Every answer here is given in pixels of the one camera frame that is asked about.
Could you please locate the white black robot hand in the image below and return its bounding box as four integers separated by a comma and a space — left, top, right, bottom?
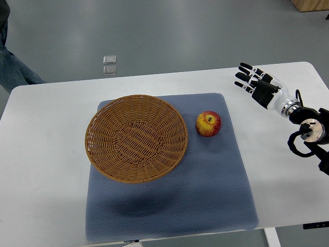
234, 63, 301, 118

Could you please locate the red yellow apple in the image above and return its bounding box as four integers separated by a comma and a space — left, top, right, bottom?
195, 111, 222, 137

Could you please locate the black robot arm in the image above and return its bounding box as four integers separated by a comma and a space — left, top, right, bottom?
287, 90, 328, 174

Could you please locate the brown wicker basket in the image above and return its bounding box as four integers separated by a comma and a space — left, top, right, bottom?
85, 95, 188, 184

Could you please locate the wooden box corner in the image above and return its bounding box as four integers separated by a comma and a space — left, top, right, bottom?
290, 0, 328, 12

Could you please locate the blue grey table mat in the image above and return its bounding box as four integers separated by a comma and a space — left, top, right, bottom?
85, 93, 259, 242

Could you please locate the white table leg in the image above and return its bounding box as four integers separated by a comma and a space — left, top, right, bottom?
263, 227, 281, 247

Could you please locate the black table control panel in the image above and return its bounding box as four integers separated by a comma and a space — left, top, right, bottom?
303, 221, 329, 230

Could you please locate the lower metal floor plate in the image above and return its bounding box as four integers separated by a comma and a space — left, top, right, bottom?
103, 64, 117, 76

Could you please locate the metal floor plate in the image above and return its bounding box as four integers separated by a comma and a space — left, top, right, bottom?
103, 64, 117, 76
103, 55, 117, 64

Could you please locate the upper metal floor plate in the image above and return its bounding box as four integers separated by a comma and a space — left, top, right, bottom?
103, 55, 117, 64

